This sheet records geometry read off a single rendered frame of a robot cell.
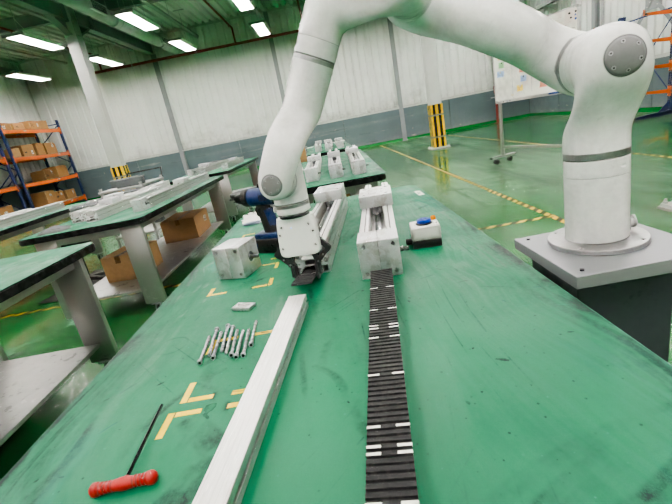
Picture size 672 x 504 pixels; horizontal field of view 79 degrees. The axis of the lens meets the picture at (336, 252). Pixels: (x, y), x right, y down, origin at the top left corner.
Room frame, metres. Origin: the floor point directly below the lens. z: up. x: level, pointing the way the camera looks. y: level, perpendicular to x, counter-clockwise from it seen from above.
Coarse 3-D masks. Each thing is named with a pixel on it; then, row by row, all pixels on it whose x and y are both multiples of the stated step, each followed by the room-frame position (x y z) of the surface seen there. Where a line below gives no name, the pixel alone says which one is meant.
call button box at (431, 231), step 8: (416, 224) 1.10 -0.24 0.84; (424, 224) 1.09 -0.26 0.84; (432, 224) 1.08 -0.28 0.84; (416, 232) 1.07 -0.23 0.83; (424, 232) 1.07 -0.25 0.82; (432, 232) 1.07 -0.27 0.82; (440, 232) 1.06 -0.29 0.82; (408, 240) 1.11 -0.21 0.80; (416, 240) 1.07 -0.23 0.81; (424, 240) 1.07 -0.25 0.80; (432, 240) 1.07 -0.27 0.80; (440, 240) 1.06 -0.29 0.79; (416, 248) 1.07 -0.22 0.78
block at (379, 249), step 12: (360, 240) 0.95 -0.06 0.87; (372, 240) 0.93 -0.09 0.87; (384, 240) 0.92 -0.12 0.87; (396, 240) 0.91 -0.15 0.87; (360, 252) 0.93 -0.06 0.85; (372, 252) 0.92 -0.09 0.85; (384, 252) 0.92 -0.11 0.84; (396, 252) 0.91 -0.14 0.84; (360, 264) 0.93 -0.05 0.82; (372, 264) 0.92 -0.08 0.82; (384, 264) 0.92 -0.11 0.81; (396, 264) 0.92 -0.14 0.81
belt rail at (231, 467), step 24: (288, 312) 0.76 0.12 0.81; (288, 336) 0.66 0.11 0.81; (264, 360) 0.59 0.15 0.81; (288, 360) 0.62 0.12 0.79; (264, 384) 0.52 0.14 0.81; (240, 408) 0.48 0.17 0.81; (264, 408) 0.48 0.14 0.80; (240, 432) 0.43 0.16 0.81; (264, 432) 0.45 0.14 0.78; (216, 456) 0.40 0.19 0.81; (240, 456) 0.39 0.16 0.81; (216, 480) 0.36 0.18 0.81; (240, 480) 0.37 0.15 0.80
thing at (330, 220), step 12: (324, 204) 1.62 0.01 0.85; (336, 204) 1.50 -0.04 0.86; (324, 216) 1.47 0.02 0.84; (336, 216) 1.36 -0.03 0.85; (324, 228) 1.17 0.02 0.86; (336, 228) 1.30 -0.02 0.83; (336, 240) 1.25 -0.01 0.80; (300, 264) 1.04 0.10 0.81; (312, 264) 1.04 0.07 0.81; (324, 264) 1.03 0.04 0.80
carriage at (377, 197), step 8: (360, 192) 1.43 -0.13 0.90; (368, 192) 1.40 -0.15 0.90; (376, 192) 1.37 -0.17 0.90; (384, 192) 1.34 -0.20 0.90; (360, 200) 1.33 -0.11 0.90; (368, 200) 1.33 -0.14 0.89; (376, 200) 1.33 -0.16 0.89; (384, 200) 1.32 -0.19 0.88; (392, 200) 1.32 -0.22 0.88; (360, 208) 1.33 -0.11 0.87; (376, 208) 1.34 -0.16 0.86
